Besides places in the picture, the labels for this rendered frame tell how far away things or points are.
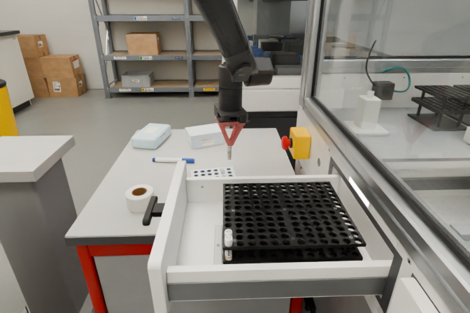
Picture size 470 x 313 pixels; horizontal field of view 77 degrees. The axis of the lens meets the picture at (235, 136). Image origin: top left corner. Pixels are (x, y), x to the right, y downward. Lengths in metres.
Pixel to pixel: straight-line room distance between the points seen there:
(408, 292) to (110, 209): 0.66
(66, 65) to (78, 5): 0.87
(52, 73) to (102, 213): 4.21
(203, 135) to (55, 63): 3.99
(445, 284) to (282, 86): 1.02
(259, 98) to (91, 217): 0.80
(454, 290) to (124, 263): 0.67
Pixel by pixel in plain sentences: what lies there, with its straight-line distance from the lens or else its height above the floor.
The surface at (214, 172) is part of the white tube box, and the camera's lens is 0.86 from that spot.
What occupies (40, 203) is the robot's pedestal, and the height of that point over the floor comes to 0.60.
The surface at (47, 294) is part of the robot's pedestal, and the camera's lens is 1.56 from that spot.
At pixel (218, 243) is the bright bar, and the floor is 0.85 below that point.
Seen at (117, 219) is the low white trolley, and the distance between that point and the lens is 0.80.
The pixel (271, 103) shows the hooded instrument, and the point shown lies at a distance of 1.31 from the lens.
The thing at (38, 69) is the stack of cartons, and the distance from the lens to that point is 5.03.
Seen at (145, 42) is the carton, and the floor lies 0.75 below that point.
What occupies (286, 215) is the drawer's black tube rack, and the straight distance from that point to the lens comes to 0.55.
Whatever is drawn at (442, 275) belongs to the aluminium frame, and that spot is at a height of 0.97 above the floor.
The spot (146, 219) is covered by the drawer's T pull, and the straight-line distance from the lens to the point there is 0.53.
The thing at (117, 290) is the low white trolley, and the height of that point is 0.56.
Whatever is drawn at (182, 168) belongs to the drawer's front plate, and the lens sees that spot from 0.63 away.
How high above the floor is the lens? 1.24
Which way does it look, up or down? 24 degrees down
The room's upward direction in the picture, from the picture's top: straight up
